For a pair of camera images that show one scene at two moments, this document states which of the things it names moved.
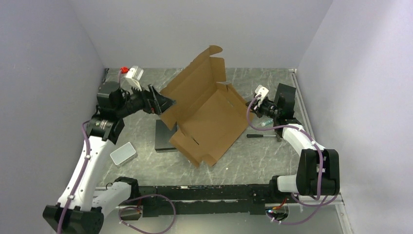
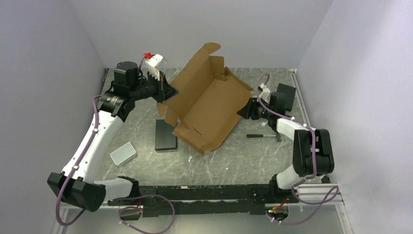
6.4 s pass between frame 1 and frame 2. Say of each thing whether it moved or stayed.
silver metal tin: stayed
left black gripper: moved
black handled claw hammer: stayed
